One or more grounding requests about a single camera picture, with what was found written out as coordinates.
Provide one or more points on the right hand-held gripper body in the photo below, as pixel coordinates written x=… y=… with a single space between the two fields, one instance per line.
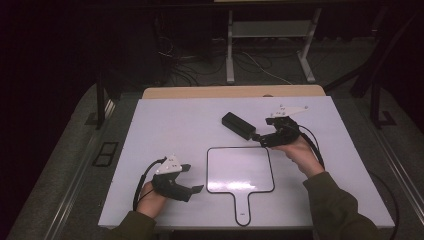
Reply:
x=286 y=131

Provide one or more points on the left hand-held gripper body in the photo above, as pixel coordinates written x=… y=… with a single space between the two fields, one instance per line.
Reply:
x=168 y=165

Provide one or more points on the black whiteboard eraser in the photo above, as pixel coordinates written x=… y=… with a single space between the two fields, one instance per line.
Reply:
x=238 y=125

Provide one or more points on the person's right hand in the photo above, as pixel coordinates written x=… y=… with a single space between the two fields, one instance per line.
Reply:
x=303 y=155

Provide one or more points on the person's left hand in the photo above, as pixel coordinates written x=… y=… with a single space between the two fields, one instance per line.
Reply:
x=150 y=201

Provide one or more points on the wooden table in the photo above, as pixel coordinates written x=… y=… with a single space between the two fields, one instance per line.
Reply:
x=233 y=91

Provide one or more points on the white metal stand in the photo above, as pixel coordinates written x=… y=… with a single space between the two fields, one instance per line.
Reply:
x=270 y=29

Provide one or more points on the black metal stand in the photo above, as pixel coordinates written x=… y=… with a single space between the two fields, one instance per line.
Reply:
x=100 y=100
x=376 y=100

